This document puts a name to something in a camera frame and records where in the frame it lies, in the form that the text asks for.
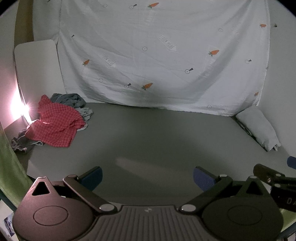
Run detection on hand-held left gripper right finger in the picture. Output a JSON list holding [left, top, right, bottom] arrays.
[[179, 166, 271, 213]]

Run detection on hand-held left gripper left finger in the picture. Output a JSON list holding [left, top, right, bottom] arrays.
[[28, 166, 116, 213]]

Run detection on red checkered cloth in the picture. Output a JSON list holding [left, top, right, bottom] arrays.
[[25, 95, 85, 148]]

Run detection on green cloth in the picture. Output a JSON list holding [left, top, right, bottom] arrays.
[[0, 120, 31, 209], [279, 205, 296, 235]]

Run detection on folded pale grey cloth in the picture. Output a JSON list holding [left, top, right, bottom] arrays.
[[235, 105, 282, 152]]

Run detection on grey crumpled garment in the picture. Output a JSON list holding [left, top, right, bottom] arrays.
[[11, 107, 94, 154]]

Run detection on blue-grey crumpled garment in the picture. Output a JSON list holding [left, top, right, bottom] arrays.
[[50, 93, 86, 110]]

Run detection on white board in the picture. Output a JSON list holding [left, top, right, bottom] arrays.
[[14, 39, 66, 123]]

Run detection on white carrot print sheet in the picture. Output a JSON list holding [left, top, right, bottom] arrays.
[[57, 0, 271, 116]]

